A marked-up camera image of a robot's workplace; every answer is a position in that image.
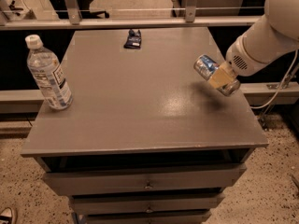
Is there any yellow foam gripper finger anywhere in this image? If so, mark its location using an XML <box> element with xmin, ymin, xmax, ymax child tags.
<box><xmin>207</xmin><ymin>62</ymin><xmax>237</xmax><ymax>89</ymax></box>

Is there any redbull can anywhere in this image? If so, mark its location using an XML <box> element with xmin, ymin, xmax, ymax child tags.
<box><xmin>193</xmin><ymin>55</ymin><xmax>240</xmax><ymax>96</ymax></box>

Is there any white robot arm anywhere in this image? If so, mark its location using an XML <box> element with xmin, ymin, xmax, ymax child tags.
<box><xmin>207</xmin><ymin>0</ymin><xmax>299</xmax><ymax>89</ymax></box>

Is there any blue rxbar blueberry wrapper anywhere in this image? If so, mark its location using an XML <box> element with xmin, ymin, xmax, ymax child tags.
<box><xmin>123</xmin><ymin>29</ymin><xmax>142</xmax><ymax>49</ymax></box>

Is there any grey drawer cabinet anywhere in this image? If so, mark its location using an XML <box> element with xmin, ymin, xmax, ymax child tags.
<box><xmin>20</xmin><ymin>27</ymin><xmax>270</xmax><ymax>224</ymax></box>

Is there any top grey drawer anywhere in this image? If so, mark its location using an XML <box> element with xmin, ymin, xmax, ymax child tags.
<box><xmin>43</xmin><ymin>163</ymin><xmax>246</xmax><ymax>196</ymax></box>

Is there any grey drawer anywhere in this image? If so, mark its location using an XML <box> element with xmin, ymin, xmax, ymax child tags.
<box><xmin>72</xmin><ymin>189</ymin><xmax>224</xmax><ymax>215</ymax></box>
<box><xmin>72</xmin><ymin>210</ymin><xmax>211</xmax><ymax>224</ymax></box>
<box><xmin>43</xmin><ymin>163</ymin><xmax>246</xmax><ymax>196</ymax></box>

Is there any clear plastic water bottle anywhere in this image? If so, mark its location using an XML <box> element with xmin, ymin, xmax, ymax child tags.
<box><xmin>25</xmin><ymin>35</ymin><xmax>73</xmax><ymax>110</ymax></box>

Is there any middle grey drawer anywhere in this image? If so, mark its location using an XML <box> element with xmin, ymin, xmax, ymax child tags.
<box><xmin>72</xmin><ymin>189</ymin><xmax>224</xmax><ymax>215</ymax></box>

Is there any bottom grey drawer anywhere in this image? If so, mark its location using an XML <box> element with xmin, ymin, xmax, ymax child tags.
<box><xmin>72</xmin><ymin>210</ymin><xmax>211</xmax><ymax>224</ymax></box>

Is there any black and white sneaker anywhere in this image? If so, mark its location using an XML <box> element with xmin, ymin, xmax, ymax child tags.
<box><xmin>0</xmin><ymin>207</ymin><xmax>17</xmax><ymax>224</ymax></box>

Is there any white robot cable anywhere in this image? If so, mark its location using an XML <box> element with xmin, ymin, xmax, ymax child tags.
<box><xmin>250</xmin><ymin>49</ymin><xmax>299</xmax><ymax>110</ymax></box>

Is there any metal railing frame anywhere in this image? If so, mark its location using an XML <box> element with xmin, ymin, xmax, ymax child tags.
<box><xmin>0</xmin><ymin>0</ymin><xmax>299</xmax><ymax>32</ymax></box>

